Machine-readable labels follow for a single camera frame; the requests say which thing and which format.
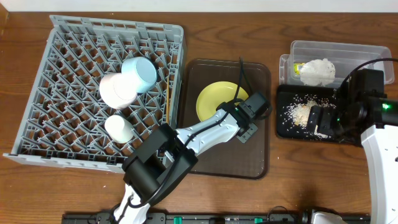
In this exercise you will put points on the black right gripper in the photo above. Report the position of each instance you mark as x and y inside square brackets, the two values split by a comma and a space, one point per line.
[324, 127]

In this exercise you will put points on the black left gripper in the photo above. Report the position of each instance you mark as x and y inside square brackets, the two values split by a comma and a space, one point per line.
[249, 129]

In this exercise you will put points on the yellow plate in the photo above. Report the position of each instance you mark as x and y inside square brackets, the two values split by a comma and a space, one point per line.
[212, 96]

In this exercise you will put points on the white paper napkin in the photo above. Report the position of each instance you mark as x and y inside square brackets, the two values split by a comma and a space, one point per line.
[318, 72]

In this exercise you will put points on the wooden chopstick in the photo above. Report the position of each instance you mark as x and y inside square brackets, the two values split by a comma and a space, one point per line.
[168, 100]

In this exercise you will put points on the light blue bowl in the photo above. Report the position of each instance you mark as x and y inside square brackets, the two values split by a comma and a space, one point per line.
[141, 71]

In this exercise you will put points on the white cup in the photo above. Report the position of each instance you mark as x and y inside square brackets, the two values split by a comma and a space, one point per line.
[119, 129]

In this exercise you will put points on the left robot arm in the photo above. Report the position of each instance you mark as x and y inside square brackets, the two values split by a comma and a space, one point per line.
[160, 163]

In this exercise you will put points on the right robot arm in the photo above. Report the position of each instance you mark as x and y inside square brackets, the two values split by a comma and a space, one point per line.
[370, 122]

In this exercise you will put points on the spilled rice food waste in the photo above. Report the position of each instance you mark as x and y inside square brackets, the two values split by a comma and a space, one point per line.
[295, 115]

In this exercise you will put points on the black waste tray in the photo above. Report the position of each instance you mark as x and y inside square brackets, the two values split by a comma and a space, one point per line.
[284, 96]

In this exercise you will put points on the brown serving tray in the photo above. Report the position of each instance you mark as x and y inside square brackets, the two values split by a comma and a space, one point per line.
[249, 160]

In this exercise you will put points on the clear plastic bin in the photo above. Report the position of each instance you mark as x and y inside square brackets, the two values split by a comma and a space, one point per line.
[345, 58]

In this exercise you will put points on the grey plastic dish rack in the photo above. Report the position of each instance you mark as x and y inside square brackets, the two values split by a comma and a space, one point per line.
[63, 122]

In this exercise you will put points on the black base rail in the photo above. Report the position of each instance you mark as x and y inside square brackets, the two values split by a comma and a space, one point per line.
[276, 215]

